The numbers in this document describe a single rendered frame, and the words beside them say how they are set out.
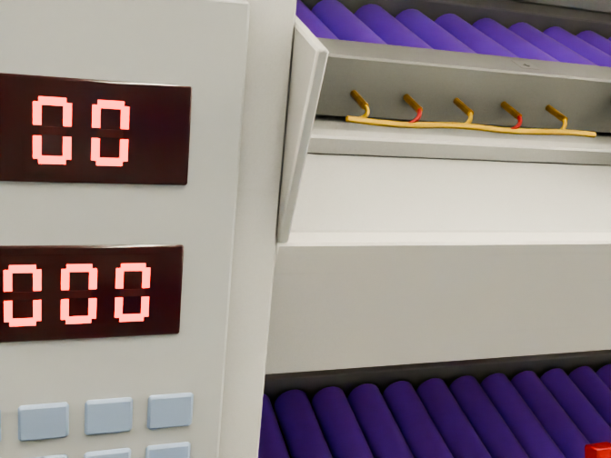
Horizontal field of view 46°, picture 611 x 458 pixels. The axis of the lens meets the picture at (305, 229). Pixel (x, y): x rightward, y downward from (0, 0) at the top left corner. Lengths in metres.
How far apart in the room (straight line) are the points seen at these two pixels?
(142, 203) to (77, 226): 0.01
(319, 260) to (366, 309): 0.02
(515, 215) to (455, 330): 0.04
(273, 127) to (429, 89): 0.10
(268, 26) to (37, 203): 0.06
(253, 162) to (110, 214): 0.04
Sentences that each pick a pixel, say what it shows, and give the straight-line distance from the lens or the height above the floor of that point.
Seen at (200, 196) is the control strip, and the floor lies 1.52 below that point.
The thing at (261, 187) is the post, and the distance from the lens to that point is 0.17.
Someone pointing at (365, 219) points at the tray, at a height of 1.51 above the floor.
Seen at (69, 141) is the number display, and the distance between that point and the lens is 0.16.
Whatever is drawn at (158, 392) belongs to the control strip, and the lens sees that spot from 0.18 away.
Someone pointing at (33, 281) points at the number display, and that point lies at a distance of 0.17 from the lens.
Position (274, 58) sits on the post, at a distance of 0.17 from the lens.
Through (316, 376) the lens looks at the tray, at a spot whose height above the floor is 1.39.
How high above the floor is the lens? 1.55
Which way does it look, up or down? 14 degrees down
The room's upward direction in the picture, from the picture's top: 5 degrees clockwise
